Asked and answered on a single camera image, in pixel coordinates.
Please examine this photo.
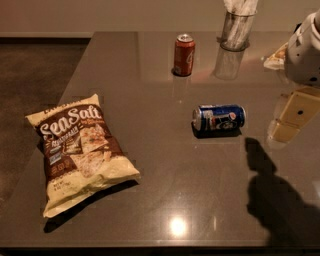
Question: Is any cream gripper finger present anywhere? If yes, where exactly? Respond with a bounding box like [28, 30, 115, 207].
[269, 120, 300, 143]

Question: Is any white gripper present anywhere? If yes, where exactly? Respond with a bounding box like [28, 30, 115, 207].
[279, 9, 320, 128]

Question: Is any brown sea salt chip bag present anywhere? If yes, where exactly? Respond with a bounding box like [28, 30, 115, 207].
[26, 94, 140, 218]

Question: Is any blue pepsi can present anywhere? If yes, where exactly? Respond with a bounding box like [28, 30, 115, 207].
[192, 104, 246, 132]

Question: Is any red soda can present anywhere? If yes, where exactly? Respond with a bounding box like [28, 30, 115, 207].
[173, 34, 195, 77]

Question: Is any yellow snack packet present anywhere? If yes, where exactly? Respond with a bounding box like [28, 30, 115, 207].
[264, 43, 288, 70]

